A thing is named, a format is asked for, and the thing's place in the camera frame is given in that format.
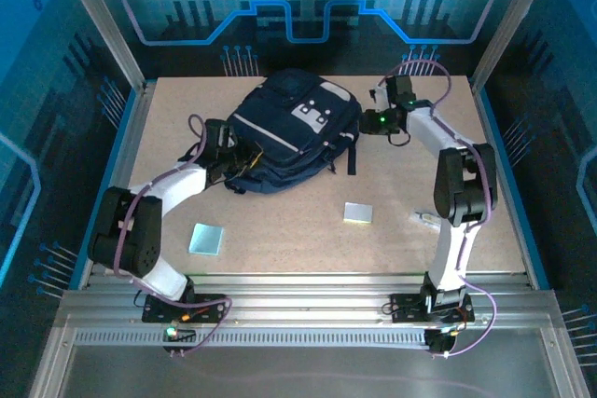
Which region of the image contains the navy blue student backpack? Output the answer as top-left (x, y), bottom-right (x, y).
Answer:
top-left (223, 67), bottom-right (363, 195)

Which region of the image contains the light teal square note pad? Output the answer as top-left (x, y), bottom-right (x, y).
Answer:
top-left (188, 223), bottom-right (226, 257)

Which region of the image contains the small white item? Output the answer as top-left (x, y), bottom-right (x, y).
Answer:
top-left (409, 210), bottom-right (442, 231)

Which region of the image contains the aluminium front beam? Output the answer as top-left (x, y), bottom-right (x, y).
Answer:
top-left (53, 271), bottom-right (568, 330)

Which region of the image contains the small black controller with LED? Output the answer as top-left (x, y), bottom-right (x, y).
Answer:
top-left (425, 327), bottom-right (457, 356)
top-left (161, 325), bottom-right (198, 346)

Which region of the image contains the steel sheet panel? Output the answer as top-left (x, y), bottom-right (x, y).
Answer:
top-left (27, 323), bottom-right (591, 398)

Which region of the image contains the aluminium side rail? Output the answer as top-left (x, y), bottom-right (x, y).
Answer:
top-left (77, 83), bottom-right (158, 290)
top-left (469, 80), bottom-right (551, 290)

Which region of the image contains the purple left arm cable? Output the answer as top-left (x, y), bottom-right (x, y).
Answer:
top-left (111, 113), bottom-right (234, 358)

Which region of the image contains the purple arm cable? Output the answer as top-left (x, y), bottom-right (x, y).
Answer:
top-left (111, 113), bottom-right (234, 358)
top-left (380, 58), bottom-right (499, 360)

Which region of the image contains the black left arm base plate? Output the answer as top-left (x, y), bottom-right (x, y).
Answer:
top-left (142, 293), bottom-right (228, 324)

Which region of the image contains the aluminium frame post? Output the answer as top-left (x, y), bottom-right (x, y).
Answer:
top-left (50, 0), bottom-right (149, 91)
top-left (469, 0), bottom-right (561, 91)

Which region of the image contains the slotted grey cable duct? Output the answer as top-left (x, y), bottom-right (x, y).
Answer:
top-left (73, 328), bottom-right (433, 349)

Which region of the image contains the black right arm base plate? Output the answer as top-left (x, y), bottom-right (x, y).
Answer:
top-left (390, 293), bottom-right (476, 323)

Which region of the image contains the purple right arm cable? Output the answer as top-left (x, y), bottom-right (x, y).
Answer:
top-left (380, 58), bottom-right (499, 360)

